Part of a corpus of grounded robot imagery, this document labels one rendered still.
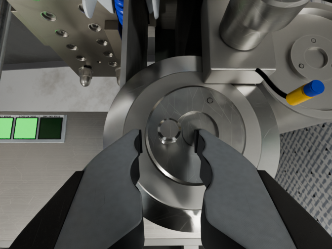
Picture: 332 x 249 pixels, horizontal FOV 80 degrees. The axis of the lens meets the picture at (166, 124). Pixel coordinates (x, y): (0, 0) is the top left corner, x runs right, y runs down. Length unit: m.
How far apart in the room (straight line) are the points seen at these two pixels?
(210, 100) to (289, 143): 0.24
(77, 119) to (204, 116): 0.43
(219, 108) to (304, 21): 0.14
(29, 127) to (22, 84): 2.55
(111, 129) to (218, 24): 0.12
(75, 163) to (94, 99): 2.02
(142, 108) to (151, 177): 0.06
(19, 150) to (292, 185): 0.58
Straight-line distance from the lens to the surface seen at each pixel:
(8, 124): 0.63
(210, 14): 0.18
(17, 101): 3.11
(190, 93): 0.15
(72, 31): 0.44
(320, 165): 0.32
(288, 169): 0.38
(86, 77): 0.56
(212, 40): 0.17
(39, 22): 0.45
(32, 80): 3.07
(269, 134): 0.19
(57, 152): 0.56
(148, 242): 0.53
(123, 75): 0.19
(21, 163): 0.60
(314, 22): 0.27
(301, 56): 0.23
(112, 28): 0.39
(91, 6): 0.22
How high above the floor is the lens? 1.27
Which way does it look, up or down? 11 degrees down
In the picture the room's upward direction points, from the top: 180 degrees clockwise
